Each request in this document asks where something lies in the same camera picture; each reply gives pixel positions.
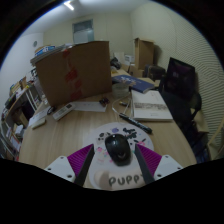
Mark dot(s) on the white remote control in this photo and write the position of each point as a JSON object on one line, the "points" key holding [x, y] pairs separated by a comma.
{"points": [[63, 112]]}

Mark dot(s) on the cluttered shelf unit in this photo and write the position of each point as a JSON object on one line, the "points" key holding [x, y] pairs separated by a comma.
{"points": [[16, 113]]}

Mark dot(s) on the round white printed mouse pad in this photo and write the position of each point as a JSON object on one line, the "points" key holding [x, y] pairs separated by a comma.
{"points": [[100, 135]]}

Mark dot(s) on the large brown cardboard box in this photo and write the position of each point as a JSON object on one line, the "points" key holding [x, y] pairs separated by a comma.
{"points": [[86, 70]]}

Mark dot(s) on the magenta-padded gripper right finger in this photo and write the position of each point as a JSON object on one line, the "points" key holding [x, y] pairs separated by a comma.
{"points": [[166, 166]]}

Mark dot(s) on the black computer mouse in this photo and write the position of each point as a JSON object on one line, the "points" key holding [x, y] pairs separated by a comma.
{"points": [[117, 150]]}

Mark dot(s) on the white book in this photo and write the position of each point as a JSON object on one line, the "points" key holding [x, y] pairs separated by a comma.
{"points": [[150, 105]]}

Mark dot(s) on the small flat white remote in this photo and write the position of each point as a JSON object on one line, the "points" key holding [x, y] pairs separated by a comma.
{"points": [[38, 123]]}

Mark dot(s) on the small dark clip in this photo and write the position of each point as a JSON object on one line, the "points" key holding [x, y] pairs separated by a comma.
{"points": [[104, 101]]}

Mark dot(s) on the black office chair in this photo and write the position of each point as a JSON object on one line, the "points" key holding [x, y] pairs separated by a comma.
{"points": [[180, 83]]}

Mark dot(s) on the black marker pen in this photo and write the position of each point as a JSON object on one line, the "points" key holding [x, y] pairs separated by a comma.
{"points": [[136, 123]]}

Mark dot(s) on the blue book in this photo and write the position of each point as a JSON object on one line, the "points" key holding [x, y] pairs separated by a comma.
{"points": [[133, 82]]}

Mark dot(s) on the window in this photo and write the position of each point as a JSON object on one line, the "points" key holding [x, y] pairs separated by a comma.
{"points": [[83, 31]]}

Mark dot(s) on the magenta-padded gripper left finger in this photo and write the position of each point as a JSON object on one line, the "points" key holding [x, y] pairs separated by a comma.
{"points": [[59, 166]]}

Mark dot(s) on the ceiling light tube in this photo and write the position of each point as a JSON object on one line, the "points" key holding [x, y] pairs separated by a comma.
{"points": [[69, 5]]}

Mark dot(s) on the open brown cardboard box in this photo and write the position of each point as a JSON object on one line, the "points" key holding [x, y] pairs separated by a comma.
{"points": [[145, 53]]}

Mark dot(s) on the clear round plastic container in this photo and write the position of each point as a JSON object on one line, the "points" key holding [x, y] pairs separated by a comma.
{"points": [[120, 90]]}

